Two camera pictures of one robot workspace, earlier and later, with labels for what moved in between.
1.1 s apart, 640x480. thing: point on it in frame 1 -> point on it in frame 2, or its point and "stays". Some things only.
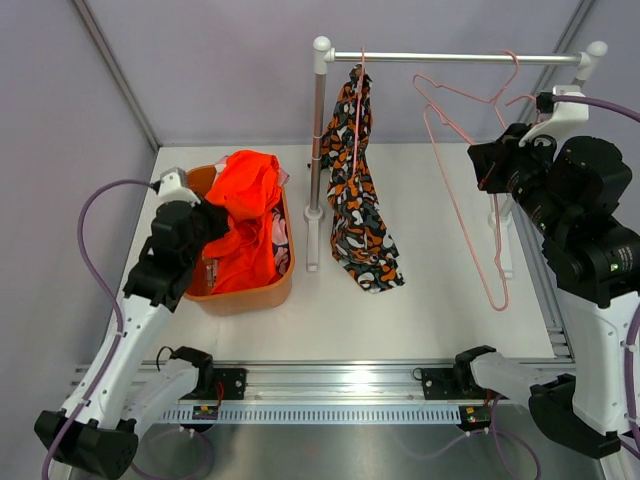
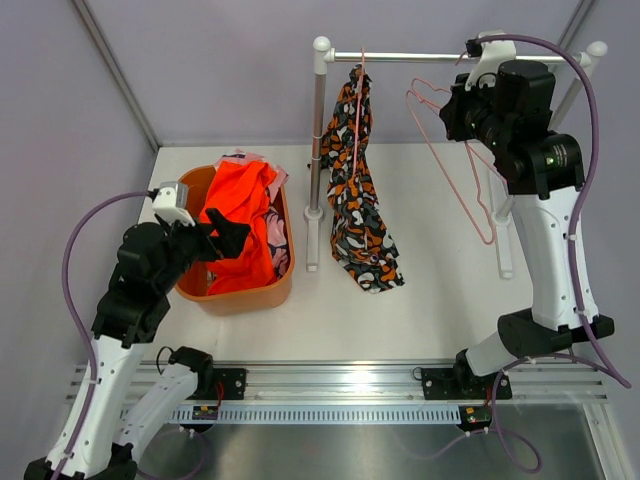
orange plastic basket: [248, 300] stays
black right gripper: [491, 159] -> [453, 111]
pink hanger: [429, 109] -> [470, 148]
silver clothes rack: [323, 54] stays
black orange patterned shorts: [362, 238] stays
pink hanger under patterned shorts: [359, 107] stays
